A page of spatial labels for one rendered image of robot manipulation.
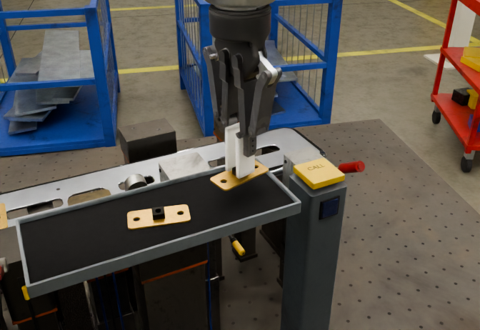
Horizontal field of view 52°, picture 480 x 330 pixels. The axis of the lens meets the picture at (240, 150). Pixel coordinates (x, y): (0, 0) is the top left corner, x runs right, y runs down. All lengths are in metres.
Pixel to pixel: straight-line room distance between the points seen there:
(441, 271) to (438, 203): 0.30
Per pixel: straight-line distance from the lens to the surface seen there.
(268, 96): 0.62
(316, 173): 0.79
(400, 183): 1.67
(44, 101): 3.16
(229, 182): 0.70
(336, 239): 0.86
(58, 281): 0.63
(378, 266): 1.34
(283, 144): 1.19
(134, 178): 0.88
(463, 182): 3.12
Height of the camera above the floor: 1.58
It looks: 30 degrees down
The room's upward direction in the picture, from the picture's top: straight up
